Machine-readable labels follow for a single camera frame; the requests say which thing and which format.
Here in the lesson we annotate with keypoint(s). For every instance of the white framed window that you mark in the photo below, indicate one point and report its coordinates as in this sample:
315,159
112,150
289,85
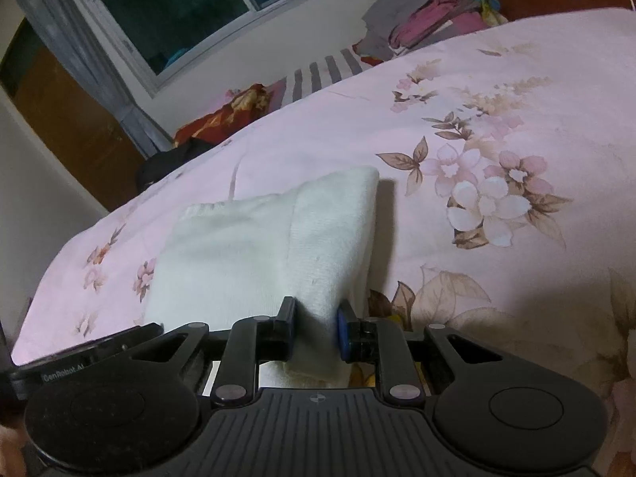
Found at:
198,5

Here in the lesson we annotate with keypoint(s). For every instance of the white knit garment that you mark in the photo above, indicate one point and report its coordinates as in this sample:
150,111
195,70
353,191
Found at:
258,248

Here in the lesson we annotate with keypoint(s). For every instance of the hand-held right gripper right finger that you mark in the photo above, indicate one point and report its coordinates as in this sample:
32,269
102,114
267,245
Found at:
344,333

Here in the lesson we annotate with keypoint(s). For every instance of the maroon cloth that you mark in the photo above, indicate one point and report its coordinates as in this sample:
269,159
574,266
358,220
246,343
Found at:
437,15

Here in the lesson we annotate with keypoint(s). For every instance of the black cloth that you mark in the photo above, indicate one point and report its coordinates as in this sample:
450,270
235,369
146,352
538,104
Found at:
164,164

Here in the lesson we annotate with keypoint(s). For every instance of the red yellow printed cloth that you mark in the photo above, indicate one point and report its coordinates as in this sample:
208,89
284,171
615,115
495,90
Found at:
218,114

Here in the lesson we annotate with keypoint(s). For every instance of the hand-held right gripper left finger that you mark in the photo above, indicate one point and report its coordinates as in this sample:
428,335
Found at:
285,333

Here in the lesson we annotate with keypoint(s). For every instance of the brown wooden door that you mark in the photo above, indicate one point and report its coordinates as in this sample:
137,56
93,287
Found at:
69,129

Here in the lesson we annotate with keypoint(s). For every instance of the grey curtain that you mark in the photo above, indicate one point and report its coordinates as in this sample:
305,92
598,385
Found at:
84,59

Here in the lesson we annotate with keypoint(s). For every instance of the grey white striped cloth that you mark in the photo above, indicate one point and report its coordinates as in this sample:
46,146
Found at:
318,72

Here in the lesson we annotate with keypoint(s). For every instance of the pink floral bedsheet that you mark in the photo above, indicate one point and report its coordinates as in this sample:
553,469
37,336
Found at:
497,283

